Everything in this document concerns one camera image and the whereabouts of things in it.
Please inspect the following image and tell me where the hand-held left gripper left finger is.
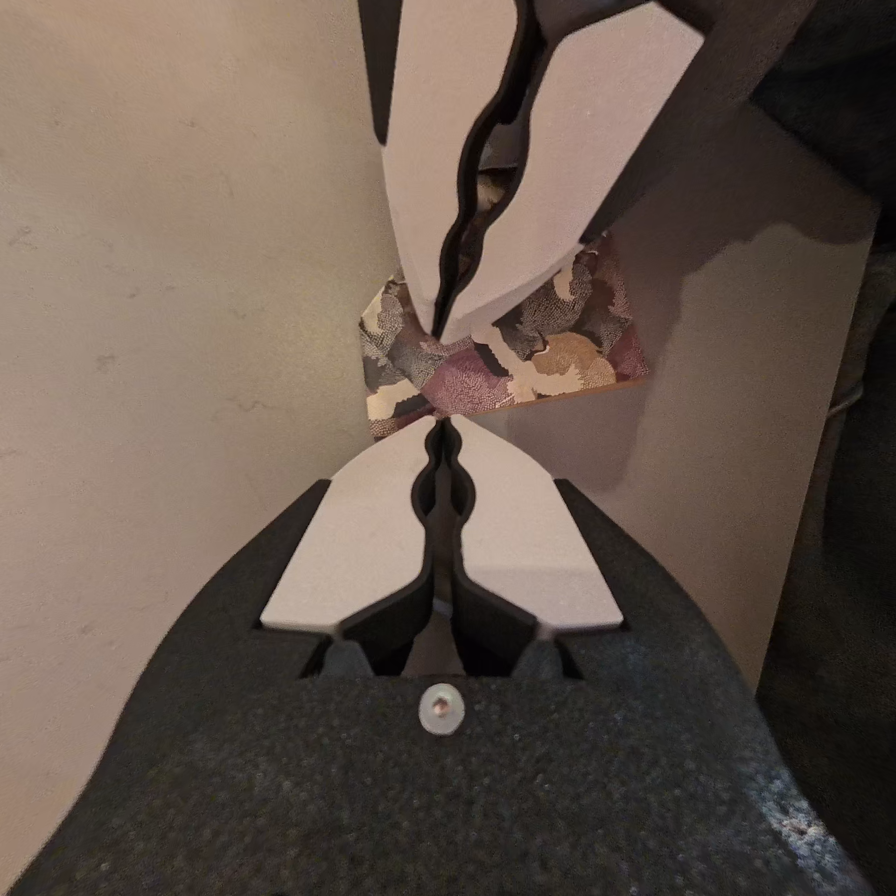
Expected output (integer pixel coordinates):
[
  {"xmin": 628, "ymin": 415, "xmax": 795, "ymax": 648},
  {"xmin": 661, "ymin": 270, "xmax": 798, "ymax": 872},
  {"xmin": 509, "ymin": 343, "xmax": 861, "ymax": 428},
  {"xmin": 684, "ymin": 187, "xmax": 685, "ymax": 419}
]
[{"xmin": 259, "ymin": 413, "xmax": 445, "ymax": 676}]

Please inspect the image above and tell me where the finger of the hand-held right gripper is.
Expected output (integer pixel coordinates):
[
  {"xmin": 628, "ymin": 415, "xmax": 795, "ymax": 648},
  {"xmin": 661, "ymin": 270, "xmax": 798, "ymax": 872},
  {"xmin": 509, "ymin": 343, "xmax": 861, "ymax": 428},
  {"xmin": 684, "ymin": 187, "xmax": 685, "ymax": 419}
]
[
  {"xmin": 380, "ymin": 0, "xmax": 543, "ymax": 337},
  {"xmin": 435, "ymin": 2, "xmax": 706, "ymax": 342}
]

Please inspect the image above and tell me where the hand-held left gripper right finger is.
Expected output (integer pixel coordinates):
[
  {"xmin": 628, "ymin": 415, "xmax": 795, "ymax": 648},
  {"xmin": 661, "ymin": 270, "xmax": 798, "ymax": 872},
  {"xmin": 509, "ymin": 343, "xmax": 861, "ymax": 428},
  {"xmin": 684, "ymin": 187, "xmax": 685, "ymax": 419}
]
[{"xmin": 450, "ymin": 413, "xmax": 625, "ymax": 678}]

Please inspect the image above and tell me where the bird patterned origami paper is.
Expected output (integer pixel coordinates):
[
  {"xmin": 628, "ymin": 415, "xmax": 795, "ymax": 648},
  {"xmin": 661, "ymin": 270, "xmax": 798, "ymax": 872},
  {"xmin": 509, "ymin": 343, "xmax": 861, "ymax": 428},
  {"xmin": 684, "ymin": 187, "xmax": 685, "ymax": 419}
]
[{"xmin": 359, "ymin": 168, "xmax": 650, "ymax": 440}]

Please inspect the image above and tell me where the person's dark sweater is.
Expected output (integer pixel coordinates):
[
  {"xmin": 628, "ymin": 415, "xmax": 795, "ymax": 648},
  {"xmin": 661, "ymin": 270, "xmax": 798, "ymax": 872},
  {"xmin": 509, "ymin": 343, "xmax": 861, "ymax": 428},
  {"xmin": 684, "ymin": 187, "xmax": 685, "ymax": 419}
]
[{"xmin": 752, "ymin": 0, "xmax": 896, "ymax": 242}]

